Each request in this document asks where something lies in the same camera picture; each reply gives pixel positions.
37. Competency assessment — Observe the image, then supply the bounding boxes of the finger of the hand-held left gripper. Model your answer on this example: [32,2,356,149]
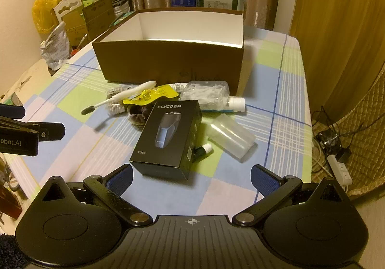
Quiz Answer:
[0,104,26,120]
[0,117,66,141]

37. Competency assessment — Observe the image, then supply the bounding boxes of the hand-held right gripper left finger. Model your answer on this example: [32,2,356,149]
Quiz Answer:
[40,164,154,227]

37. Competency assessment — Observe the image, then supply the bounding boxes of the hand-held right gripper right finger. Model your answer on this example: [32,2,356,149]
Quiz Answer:
[231,164,346,227]

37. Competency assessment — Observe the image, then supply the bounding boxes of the clear plastic cup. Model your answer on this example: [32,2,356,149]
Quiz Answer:
[206,114,257,162]

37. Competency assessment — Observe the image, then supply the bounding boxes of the brown scrunchie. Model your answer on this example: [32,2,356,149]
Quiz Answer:
[126,105,154,128]

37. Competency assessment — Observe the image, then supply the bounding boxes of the black shaver box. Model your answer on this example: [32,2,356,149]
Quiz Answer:
[130,100,203,181]

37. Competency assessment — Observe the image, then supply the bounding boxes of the clear bag of cotton swabs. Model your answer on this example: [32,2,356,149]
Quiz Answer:
[105,85,133,117]

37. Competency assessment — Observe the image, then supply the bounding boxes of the green lip gel tube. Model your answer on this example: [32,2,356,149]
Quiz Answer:
[192,143,212,163]

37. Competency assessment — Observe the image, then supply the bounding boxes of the white toothpaste tube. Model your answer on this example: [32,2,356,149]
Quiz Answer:
[201,96,245,114]

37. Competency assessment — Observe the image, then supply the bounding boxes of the yellow pouch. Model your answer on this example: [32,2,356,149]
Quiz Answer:
[123,84,179,106]

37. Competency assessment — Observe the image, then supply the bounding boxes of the white toothbrush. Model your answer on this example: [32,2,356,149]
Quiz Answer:
[81,80,157,116]

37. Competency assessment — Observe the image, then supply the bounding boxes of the clear bag of floss picks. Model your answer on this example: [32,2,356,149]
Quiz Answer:
[180,81,231,110]

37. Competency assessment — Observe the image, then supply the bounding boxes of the brown cardboard box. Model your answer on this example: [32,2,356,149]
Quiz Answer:
[92,8,245,98]

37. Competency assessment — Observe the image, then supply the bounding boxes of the dark red box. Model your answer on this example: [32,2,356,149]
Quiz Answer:
[0,184,23,221]

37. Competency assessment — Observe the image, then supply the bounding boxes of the white plastic bag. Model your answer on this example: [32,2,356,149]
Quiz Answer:
[40,22,71,70]

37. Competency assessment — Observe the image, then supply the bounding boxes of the white power strip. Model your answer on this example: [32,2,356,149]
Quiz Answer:
[326,154,353,186]

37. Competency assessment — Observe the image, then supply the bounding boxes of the black charger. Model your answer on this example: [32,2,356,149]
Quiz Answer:
[336,147,352,163]

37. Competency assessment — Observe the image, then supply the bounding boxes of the checkered tablecloth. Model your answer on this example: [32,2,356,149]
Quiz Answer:
[6,27,313,223]

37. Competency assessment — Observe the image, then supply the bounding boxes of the white-topped cardboard carton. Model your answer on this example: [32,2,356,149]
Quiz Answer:
[53,0,88,47]

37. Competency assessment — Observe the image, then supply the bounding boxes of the yellow plastic bag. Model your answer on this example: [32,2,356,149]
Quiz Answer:
[32,0,66,35]

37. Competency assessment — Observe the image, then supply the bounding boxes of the quilted beige cover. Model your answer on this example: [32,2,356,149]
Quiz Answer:
[313,67,385,197]

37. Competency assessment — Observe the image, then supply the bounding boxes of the teal cloth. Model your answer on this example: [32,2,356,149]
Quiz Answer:
[114,11,134,25]

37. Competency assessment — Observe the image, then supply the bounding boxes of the dark bag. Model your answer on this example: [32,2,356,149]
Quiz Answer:
[113,0,133,14]

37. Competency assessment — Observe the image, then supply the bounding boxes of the yellow curtain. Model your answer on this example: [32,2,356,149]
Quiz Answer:
[289,0,385,109]

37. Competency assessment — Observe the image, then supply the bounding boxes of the white cable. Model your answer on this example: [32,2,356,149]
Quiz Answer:
[312,134,330,174]

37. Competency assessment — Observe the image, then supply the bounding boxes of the black cables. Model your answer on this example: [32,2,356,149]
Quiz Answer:
[312,106,342,153]

